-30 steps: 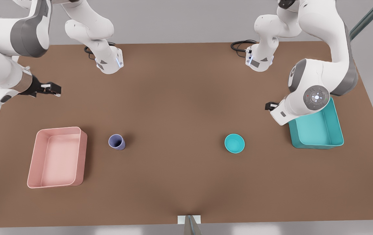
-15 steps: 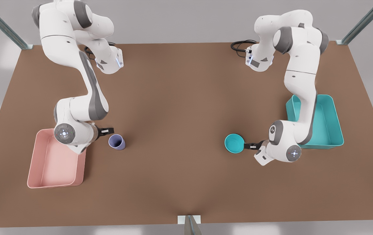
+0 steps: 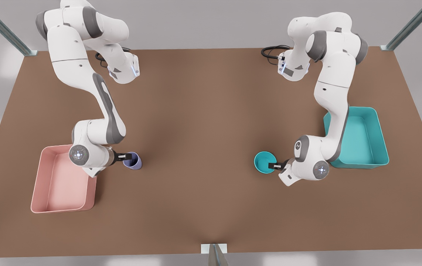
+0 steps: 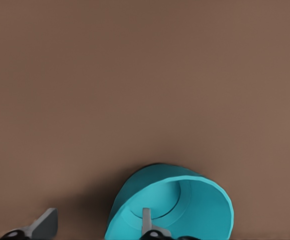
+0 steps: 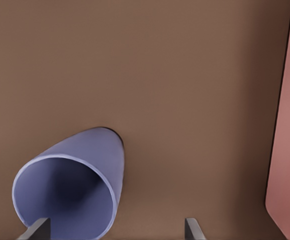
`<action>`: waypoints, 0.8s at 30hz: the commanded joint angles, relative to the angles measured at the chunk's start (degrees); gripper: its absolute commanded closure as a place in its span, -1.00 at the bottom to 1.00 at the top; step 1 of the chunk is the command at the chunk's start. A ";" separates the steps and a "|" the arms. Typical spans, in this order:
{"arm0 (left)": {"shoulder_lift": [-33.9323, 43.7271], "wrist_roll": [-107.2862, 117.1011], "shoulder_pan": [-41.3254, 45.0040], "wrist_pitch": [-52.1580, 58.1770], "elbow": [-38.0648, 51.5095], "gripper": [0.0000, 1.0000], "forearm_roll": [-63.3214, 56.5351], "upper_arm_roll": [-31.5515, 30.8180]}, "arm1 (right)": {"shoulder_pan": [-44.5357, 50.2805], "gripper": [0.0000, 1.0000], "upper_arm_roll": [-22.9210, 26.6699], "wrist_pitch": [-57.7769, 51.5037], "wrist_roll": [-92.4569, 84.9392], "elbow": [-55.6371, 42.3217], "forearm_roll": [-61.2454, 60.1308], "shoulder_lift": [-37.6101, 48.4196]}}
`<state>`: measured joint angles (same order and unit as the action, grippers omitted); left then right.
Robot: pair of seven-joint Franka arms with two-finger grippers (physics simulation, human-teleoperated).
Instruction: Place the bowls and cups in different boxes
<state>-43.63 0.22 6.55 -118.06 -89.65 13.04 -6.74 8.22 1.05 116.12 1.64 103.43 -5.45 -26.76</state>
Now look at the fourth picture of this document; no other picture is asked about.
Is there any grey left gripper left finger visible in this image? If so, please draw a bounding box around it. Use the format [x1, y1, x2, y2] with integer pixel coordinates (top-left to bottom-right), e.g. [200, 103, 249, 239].
[0, 207, 59, 240]

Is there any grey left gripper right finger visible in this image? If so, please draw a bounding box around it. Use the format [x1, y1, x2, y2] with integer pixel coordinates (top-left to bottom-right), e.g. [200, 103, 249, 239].
[141, 207, 172, 239]

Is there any teal cup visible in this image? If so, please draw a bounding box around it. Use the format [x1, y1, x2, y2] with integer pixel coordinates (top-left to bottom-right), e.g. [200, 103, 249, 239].
[104, 163, 234, 240]

